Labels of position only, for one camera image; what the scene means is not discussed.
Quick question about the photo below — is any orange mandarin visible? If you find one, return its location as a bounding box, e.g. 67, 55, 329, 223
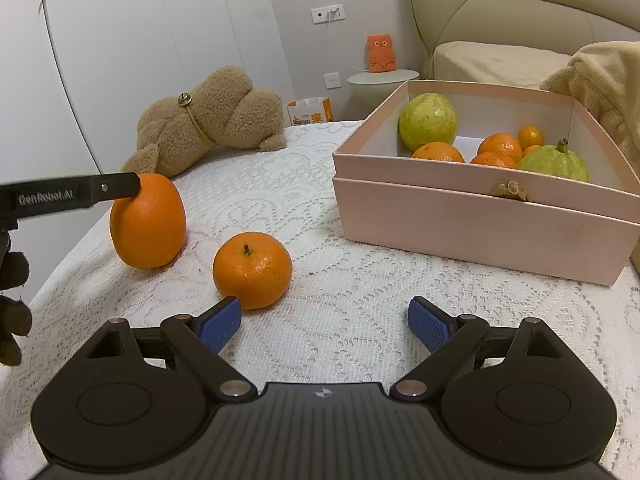
411, 141, 465, 164
477, 133, 523, 164
213, 232, 293, 310

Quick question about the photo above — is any large oval orange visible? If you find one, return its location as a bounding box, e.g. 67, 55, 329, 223
110, 174, 186, 269

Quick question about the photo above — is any small mandarin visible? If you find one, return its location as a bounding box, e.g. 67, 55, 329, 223
522, 145, 541, 158

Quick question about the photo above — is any green guava with stem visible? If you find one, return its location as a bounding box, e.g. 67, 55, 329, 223
518, 139, 589, 182

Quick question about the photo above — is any small kumquat orange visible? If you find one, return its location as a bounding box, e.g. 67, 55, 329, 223
518, 126, 544, 151

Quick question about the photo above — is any yellow-green guava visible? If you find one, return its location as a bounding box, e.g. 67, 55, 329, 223
398, 93, 458, 151

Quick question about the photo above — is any black gloved left hand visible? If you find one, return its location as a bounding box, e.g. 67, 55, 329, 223
0, 220, 32, 366

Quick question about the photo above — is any brown teddy bear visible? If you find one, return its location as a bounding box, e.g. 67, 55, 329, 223
122, 65, 288, 178

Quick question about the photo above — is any pink gift box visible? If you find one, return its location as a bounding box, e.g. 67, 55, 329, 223
333, 81, 639, 285

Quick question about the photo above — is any white round side table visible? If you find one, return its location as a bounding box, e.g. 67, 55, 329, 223
347, 70, 420, 86

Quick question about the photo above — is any orange bear figurine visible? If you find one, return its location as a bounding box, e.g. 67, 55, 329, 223
367, 34, 397, 73

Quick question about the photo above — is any beige fleece blanket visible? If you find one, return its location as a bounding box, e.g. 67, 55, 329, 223
540, 41, 640, 170

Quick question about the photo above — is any beige sofa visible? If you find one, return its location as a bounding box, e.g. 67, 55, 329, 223
410, 0, 639, 78

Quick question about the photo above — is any white wall socket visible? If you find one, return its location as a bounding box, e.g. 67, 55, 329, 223
310, 3, 346, 25

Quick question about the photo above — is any white charging cable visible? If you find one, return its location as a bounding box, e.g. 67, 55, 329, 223
325, 6, 371, 73

